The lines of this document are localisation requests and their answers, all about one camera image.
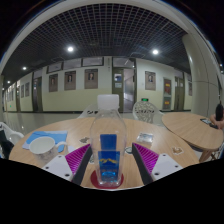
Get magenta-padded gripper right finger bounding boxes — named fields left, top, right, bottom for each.
left=131, top=142, right=184, bottom=186

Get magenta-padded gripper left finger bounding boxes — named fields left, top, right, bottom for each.
left=42, top=143, right=94, bottom=187

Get clear blue-labelled water bottle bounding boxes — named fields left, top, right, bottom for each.
left=89, top=94, right=128, bottom=187

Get white ceramic mug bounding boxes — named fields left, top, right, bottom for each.
left=29, top=136, right=68, bottom=166

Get flat round red coaster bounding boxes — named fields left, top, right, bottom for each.
left=90, top=169, right=125, bottom=190

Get round wooden side table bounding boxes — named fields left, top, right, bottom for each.
left=161, top=111, right=224, bottom=163

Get white lattice-back chair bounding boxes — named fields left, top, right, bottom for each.
left=132, top=100, right=164, bottom=126

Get flat black device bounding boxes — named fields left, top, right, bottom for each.
left=200, top=117, right=219, bottom=129

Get dark wooden door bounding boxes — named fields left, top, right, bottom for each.
left=174, top=77, right=185, bottom=112
left=32, top=77, right=43, bottom=113

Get person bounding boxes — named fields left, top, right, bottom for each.
left=209, top=103, right=224, bottom=131

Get dark-framed open door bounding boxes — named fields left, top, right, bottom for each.
left=112, top=67, right=137, bottom=113

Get round ceiling lights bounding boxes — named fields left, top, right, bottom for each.
left=21, top=45, right=160, bottom=72

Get framed wall portraits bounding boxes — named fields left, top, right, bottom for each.
left=6, top=68, right=193, bottom=103

